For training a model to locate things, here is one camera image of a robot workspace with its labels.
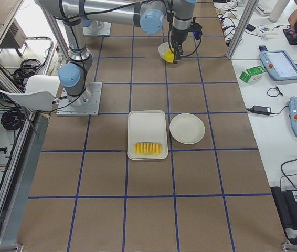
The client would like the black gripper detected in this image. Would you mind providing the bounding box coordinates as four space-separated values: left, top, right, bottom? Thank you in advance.
168 15 193 64

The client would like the yellow lemon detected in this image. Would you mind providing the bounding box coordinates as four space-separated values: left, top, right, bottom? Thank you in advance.
163 48 174 63

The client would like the white ceramic bowl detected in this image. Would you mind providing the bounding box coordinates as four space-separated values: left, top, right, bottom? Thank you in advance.
158 42 169 59

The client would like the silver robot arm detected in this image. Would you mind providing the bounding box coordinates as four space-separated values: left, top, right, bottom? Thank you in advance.
82 19 105 32
36 1 201 109

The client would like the black smartphone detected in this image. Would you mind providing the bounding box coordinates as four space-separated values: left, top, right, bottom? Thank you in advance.
246 24 256 32

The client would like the cream round plate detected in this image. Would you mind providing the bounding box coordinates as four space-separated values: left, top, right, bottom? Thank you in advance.
169 113 206 144

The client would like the green white carton box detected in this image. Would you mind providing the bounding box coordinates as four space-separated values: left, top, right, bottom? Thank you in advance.
239 66 266 83

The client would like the cream rectangular tray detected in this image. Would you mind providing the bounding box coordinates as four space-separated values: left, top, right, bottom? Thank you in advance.
127 110 168 160

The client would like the black power adapter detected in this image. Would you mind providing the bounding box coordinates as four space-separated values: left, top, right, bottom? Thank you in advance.
252 105 272 116

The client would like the far blue teach pendant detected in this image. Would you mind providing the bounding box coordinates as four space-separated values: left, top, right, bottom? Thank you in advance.
259 50 297 81

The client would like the sliced yellow bread loaf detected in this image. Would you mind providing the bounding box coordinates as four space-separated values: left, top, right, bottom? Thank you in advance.
134 142 162 155

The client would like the white plastic chair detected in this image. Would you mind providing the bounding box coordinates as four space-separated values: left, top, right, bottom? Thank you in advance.
0 75 60 111

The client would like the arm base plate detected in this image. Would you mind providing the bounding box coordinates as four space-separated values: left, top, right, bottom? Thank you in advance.
56 82 103 116
83 22 111 37

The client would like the aluminium frame post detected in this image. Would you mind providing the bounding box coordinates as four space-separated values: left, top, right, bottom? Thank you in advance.
226 0 258 59

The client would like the small black looped cable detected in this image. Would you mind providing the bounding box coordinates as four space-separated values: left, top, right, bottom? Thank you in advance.
267 86 283 97

